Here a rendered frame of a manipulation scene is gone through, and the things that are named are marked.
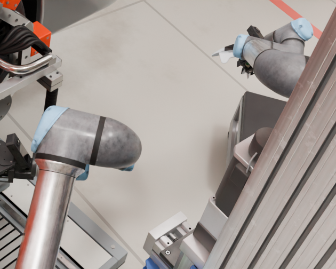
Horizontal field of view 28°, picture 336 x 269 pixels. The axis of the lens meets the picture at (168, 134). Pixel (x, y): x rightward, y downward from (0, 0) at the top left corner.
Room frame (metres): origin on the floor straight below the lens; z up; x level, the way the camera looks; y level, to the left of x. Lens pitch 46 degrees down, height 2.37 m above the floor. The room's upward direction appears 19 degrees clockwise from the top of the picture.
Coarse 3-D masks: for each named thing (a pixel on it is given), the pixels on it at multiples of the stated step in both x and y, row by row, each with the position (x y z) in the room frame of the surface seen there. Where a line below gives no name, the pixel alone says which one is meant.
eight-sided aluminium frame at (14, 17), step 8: (0, 8) 1.51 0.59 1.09; (0, 16) 1.52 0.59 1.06; (8, 16) 1.55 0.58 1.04; (16, 16) 1.58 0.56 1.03; (24, 16) 1.64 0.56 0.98; (16, 24) 1.58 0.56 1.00; (24, 24) 1.61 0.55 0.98; (32, 24) 1.64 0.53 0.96; (16, 56) 1.64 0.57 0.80; (24, 56) 1.62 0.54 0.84; (16, 64) 1.63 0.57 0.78; (24, 64) 1.62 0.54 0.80; (8, 72) 1.62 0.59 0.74; (0, 80) 1.60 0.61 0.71
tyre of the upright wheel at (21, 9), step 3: (21, 0) 1.71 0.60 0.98; (21, 3) 1.70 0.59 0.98; (18, 6) 1.69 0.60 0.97; (21, 6) 1.70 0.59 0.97; (15, 9) 1.68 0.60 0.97; (18, 9) 1.69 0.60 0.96; (21, 9) 1.70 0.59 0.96; (24, 9) 1.72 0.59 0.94; (21, 12) 1.70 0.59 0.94; (24, 12) 1.72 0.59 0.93; (24, 15) 1.72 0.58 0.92; (9, 24) 1.67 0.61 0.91; (9, 54) 1.67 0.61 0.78; (0, 69) 1.64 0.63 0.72; (0, 72) 1.64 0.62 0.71; (3, 72) 1.65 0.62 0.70; (0, 75) 1.64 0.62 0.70
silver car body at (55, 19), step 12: (48, 0) 1.83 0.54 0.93; (60, 0) 1.88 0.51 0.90; (72, 0) 1.94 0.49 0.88; (84, 0) 2.00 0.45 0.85; (96, 0) 2.06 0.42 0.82; (108, 0) 2.13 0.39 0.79; (48, 12) 1.83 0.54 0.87; (60, 12) 1.89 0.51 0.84; (72, 12) 1.95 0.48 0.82; (84, 12) 2.01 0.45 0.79; (96, 12) 2.07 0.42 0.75; (48, 24) 1.84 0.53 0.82; (60, 24) 1.90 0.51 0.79; (72, 24) 1.96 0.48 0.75
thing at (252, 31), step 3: (249, 27) 1.91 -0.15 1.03; (252, 27) 1.90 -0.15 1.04; (255, 27) 1.92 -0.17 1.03; (249, 30) 1.90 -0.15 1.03; (252, 30) 1.89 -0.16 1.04; (255, 30) 1.89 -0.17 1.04; (258, 30) 1.90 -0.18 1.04; (249, 33) 1.89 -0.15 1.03; (252, 33) 1.88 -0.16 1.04; (255, 33) 1.87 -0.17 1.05; (258, 33) 1.88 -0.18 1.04; (255, 36) 1.86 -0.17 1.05; (258, 36) 1.85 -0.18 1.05; (261, 36) 1.87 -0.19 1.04
